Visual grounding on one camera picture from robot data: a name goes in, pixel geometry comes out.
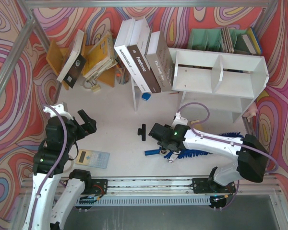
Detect blue microfiber duster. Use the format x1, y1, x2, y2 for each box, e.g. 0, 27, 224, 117
144, 132, 244, 159

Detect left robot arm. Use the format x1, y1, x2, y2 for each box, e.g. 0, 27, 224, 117
23, 104, 96, 230

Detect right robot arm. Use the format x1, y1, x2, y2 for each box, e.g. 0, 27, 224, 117
148, 123, 269, 192

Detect white bookshelf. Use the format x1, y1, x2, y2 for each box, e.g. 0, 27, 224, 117
133, 47, 270, 124

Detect black T-shaped plastic piece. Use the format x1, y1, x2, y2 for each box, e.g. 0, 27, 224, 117
137, 124, 146, 141

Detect beige black stapler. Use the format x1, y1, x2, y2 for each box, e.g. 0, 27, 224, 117
159, 147, 170, 157

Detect tan sticky note pad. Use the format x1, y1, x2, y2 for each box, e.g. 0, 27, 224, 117
190, 120, 203, 131

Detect blue calculator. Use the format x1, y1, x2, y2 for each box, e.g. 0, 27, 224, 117
75, 149, 110, 169

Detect brass padlock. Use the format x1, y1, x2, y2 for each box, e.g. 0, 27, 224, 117
83, 80, 101, 92

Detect blue tape measure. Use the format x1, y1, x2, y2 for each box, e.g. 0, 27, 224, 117
141, 92, 151, 101

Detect clear pencil cup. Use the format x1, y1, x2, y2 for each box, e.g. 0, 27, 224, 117
115, 66, 130, 85

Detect black and white book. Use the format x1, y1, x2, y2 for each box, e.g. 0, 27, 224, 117
57, 29, 86, 88

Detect stack of yellow books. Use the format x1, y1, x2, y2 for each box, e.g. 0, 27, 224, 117
83, 31, 117, 80

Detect yellow wooden book stand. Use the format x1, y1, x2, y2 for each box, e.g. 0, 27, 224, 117
46, 33, 115, 90

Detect grey Lonely Ones book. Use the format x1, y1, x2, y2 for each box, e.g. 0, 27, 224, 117
145, 31, 175, 92

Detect brown Fredonia book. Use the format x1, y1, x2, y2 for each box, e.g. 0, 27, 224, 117
127, 18, 161, 93

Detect pink pig toy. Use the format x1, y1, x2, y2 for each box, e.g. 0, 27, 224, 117
242, 102, 258, 121

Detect white Mademoiselle book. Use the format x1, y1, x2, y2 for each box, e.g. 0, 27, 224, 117
114, 18, 150, 93

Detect green desk organizer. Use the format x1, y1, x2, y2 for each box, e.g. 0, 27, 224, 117
187, 28, 250, 55

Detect brown notebooks in organizer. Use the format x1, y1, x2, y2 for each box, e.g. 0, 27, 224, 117
221, 27, 234, 53

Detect blue yellow book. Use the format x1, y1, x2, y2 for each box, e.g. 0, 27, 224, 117
243, 27, 263, 56

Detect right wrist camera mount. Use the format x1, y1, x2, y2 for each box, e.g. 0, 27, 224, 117
171, 112, 188, 129

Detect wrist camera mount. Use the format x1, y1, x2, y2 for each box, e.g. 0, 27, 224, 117
171, 112, 188, 129
42, 102, 74, 120

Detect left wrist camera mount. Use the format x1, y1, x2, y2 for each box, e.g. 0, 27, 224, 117
42, 102, 74, 120

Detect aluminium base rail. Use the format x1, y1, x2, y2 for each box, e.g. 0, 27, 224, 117
20, 176, 283, 196

